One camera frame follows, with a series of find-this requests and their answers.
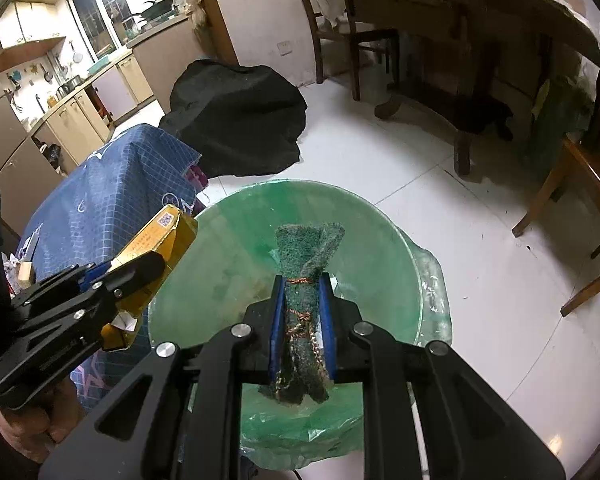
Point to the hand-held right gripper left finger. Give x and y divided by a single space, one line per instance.
277 330

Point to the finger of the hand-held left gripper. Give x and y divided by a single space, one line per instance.
135 275
87 277

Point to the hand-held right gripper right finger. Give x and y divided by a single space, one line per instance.
329 330

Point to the yellow cardboard box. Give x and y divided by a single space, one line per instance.
175 235

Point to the green scouring pad roll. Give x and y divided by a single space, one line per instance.
300 260

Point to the green trash bin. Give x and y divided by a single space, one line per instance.
220 260

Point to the person's left hand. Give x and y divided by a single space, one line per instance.
30 425

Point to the yellow sponge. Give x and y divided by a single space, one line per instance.
27 274

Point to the blue checked star tablecloth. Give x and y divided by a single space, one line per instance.
105 185

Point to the beige refrigerator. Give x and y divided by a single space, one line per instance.
5 150

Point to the beige kitchen cabinets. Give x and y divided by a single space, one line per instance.
80 110

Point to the black cloth cover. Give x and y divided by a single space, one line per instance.
230 110

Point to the teal plastic basin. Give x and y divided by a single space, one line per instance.
100 64

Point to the hanging beige bag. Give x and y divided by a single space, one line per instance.
197 15

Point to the kitchen window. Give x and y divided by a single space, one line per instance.
97 10

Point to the black wok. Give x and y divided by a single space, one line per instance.
157 6

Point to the dark wooden chair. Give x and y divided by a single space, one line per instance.
370 40

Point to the light wooden chair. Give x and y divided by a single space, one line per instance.
580 170

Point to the green plastic bag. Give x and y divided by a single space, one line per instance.
555 120

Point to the beige wall cabinet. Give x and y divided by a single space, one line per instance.
25 30

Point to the white wall outlet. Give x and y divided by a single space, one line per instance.
284 49

